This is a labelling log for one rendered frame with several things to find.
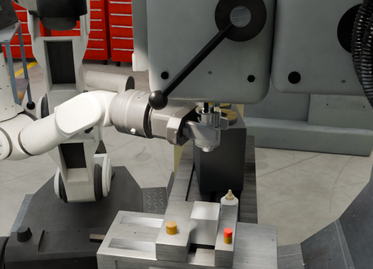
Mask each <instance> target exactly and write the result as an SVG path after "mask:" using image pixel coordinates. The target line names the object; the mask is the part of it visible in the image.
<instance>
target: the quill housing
mask: <svg viewBox="0 0 373 269"><path fill-rule="evenodd" d="M263 1H264V3H265V7H266V22H265V26H264V28H263V29H262V30H261V32H260V33H259V34H258V35H257V36H256V37H254V38H252V39H250V40H248V41H244V42H236V41H232V40H230V39H227V38H226V37H225V38H224V39H223V40H222V41H221V42H220V43H219V44H218V45H217V46H216V47H215V48H214V49H213V50H212V51H211V52H210V53H209V55H208V56H207V57H206V58H205V59H204V60H203V61H202V62H201V63H200V64H199V65H198V66H197V67H196V68H195V69H194V70H193V71H192V72H191V73H190V74H189V75H188V76H187V77H186V78H185V79H184V80H183V81H182V82H181V83H180V84H179V85H178V86H177V87H176V88H175V89H174V90H173V91H172V92H171V93H170V95H169V96H168V101H180V102H206V103H232V104H257V103H259V102H261V101H262V100H263V99H265V97H266V96H267V94H268V91H269V87H270V73H271V59H272V51H273V38H274V23H275V10H276V0H263ZM218 2H219V0H147V30H148V61H149V85H150V90H151V92H153V91H156V90H160V91H162V90H163V89H164V88H165V87H166V86H167V85H168V84H169V83H170V82H171V81H172V80H173V78H174V77H175V76H176V75H177V74H178V73H179V72H180V71H181V70H182V69H183V68H184V67H185V66H186V65H187V64H188V63H189V62H190V61H191V60H192V59H193V58H194V57H195V56H196V55H197V54H198V53H199V52H200V51H201V50H202V49H203V48H204V47H205V46H206V45H207V44H208V43H209V42H210V40H211V39H212V38H213V37H214V36H215V35H216V34H217V33H218V32H219V30H218V28H217V26H216V23H215V9H216V6H217V4H218Z"/></svg>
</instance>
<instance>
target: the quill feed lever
mask: <svg viewBox="0 0 373 269"><path fill-rule="evenodd" d="M265 22H266V7H265V3H264V1H263V0H219V2H218V4H217V6H216V9H215V23H216V26H217V28H218V30H219V32H218V33H217V34H216V35H215V36H214V37H213V38H212V39H211V40H210V42H209V43H208V44H207V45H206V46H205V47H204V48H203V49H202V50H201V51H200V52H199V53H198V54H197V55H196V56H195V57H194V58H193V59H192V60H191V61H190V62H189V63H188V64H187V65H186V66H185V67H184V68H183V69H182V70H181V71H180V72H179V73H178V74H177V75H176V76H175V77H174V78H173V80H172V81H171V82H170V83H169V84H168V85H167V86H166V87H165V88H164V89H163V90H162V91H160V90H156V91H153V92H152V93H151V94H150V95H149V98H148V102H149V105H150V106H151V108H153V109H155V110H161V109H163V108H165V107H166V106H167V104H168V96H169V95H170V93H171V92H172V91H173V90H174V89H175V88H176V87H177V86H178V85H179V84H180V83H181V82H182V81H183V80H184V79H185V78H186V77H187V76H188V75H189V74H190V73H191V72H192V71H193V70H194V69H195V68H196V67H197V66H198V65H199V64H200V63H201V62H202V61H203V60H204V59H205V58H206V57H207V56H208V55H209V53H210V52H211V51H212V50H213V49H214V48H215V47H216V46H217V45H218V44H219V43H220V42H221V41H222V40H223V39H224V38H225V37H226V38H227V39H230V40H232V41H236V42H244V41H248V40H250V39H252V38H254V37H256V36H257V35H258V34H259V33H260V32H261V30H262V29H263V28H264V26H265Z"/></svg>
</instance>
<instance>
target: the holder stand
mask: <svg viewBox="0 0 373 269"><path fill-rule="evenodd" d="M218 107H219V108H220V109H221V116H222V117H226V118H228V119H229V128H228V129H221V130H220V145H219V146H217V147H215V148H214V149H213V150H212V151H210V152H205V151H202V150H201V148H200V147H198V146H197V145H196V144H195V139H193V157H194V163H195V170H196V176H197V180H198V186H199V191H200V192H212V191H228V190H232V191H242V190H243V185H244V167H245V149H246V131H247V128H246V125H245V123H244V121H243V119H242V117H241V115H240V113H239V111H238V108H237V106H236V104H232V103H222V104H221V105H220V106H218Z"/></svg>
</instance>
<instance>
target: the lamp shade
mask: <svg viewBox="0 0 373 269"><path fill-rule="evenodd" d="M36 4H37V12H38V15H39V16H41V17H48V18H67V17H77V16H82V15H85V14H87V13H88V11H87V0H36Z"/></svg>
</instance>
